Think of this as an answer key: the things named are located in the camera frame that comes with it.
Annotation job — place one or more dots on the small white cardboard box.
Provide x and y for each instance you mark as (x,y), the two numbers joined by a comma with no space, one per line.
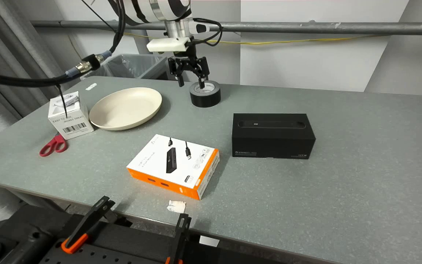
(70,121)

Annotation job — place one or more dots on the black and orange clamp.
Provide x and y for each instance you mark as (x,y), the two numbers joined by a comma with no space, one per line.
(180,238)
(86,227)

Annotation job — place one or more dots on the grey trash bin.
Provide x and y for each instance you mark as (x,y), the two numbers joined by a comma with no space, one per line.
(130,66)

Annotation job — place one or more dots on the cream plate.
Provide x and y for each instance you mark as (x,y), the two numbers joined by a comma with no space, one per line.
(125,109)

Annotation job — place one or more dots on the grey metal pipe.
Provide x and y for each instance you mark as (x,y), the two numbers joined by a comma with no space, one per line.
(306,28)

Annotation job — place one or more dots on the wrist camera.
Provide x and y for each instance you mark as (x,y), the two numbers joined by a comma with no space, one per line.
(167,44)

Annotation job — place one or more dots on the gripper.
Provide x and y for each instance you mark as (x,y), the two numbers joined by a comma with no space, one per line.
(187,58)

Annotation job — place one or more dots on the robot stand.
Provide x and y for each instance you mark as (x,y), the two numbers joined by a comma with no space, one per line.
(123,245)

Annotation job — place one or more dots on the red scissors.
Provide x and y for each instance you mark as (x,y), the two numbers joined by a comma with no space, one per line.
(51,145)

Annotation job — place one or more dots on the white and orange box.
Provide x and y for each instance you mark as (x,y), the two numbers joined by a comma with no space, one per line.
(174,165)

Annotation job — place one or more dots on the black tape roll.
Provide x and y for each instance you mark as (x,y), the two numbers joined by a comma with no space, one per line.
(205,99)

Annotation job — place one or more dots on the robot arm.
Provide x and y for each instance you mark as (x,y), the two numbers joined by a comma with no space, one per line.
(167,9)

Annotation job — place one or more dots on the white sticker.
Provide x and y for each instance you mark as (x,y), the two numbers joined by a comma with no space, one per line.
(91,86)

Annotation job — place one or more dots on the black box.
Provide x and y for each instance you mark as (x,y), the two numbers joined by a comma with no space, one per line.
(271,137)

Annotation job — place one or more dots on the white paper scrap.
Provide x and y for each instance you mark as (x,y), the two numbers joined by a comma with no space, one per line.
(176,206)

